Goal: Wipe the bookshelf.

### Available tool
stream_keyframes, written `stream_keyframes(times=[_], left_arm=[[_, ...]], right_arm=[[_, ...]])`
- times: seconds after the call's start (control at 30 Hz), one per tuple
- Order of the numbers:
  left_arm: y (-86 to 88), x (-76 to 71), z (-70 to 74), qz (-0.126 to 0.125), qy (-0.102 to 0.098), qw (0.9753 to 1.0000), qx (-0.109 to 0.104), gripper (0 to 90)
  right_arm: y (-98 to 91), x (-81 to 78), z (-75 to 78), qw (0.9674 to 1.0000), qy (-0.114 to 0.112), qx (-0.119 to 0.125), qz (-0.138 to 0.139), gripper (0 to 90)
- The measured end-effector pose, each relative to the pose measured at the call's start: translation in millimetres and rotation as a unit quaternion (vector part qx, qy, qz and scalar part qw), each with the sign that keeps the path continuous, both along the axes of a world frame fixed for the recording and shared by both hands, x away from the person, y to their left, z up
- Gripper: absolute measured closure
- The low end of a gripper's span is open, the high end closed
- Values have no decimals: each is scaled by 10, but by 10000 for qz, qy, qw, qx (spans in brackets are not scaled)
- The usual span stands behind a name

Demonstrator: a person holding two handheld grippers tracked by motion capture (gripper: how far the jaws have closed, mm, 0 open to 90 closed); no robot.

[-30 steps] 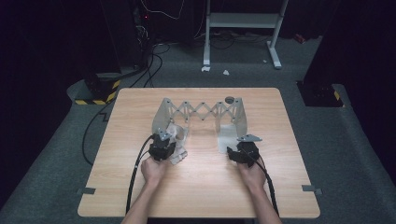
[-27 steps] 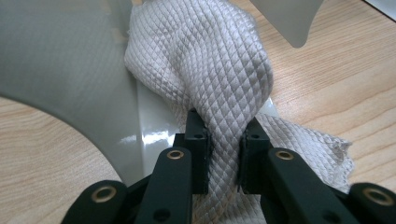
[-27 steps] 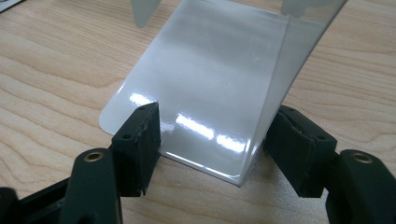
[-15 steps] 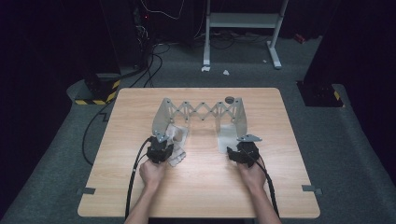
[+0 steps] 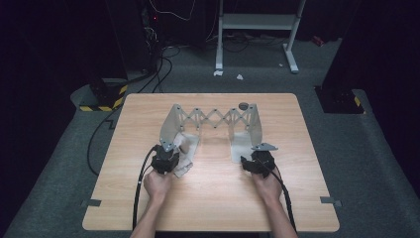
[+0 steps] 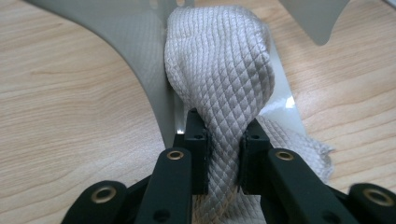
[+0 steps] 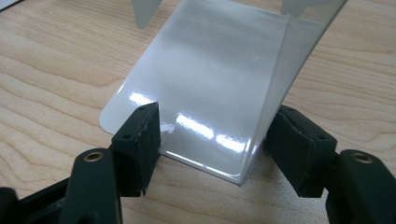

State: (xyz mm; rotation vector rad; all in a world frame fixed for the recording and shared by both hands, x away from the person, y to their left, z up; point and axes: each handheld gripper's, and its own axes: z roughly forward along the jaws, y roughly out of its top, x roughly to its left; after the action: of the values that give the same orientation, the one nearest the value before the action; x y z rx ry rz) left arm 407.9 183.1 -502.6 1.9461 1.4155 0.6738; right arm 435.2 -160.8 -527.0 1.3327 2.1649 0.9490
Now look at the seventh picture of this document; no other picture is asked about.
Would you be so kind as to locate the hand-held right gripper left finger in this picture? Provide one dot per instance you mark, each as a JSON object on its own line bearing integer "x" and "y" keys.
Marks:
{"x": 137, "y": 149}

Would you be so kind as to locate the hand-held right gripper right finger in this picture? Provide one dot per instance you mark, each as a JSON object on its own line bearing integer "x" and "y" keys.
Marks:
{"x": 299, "y": 149}

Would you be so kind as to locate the expandable grey metal book stand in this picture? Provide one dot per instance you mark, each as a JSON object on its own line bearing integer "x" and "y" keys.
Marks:
{"x": 211, "y": 77}

